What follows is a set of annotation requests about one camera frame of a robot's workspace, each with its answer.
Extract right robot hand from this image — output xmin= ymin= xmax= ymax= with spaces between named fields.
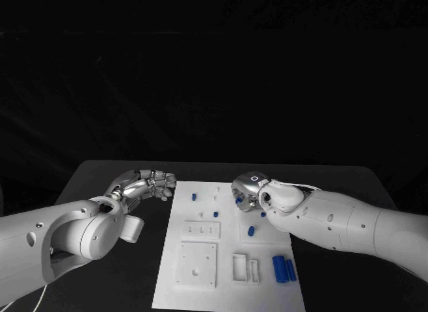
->
xmin=229 ymin=170 xmax=271 ymax=213

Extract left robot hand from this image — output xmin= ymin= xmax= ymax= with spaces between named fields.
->
xmin=102 ymin=168 xmax=177 ymax=202

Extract white task board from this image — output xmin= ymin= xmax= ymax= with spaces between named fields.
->
xmin=150 ymin=180 xmax=306 ymax=312

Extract thin blue cylinder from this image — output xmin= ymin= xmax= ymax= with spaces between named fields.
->
xmin=284 ymin=259 xmax=297 ymax=282

